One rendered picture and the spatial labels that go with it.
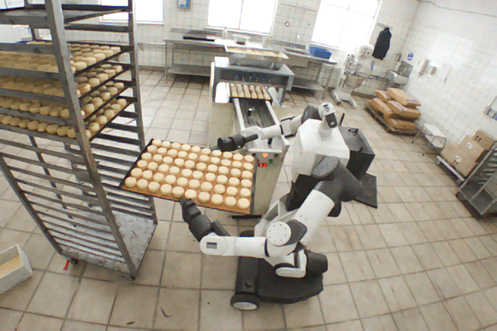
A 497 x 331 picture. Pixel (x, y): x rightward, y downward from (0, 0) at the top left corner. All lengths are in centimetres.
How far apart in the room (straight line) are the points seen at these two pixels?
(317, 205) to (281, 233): 14
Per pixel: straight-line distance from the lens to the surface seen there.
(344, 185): 82
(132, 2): 119
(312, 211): 76
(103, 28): 128
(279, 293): 178
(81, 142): 98
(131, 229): 203
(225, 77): 218
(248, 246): 80
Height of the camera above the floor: 178
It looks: 35 degrees down
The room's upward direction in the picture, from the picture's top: 11 degrees clockwise
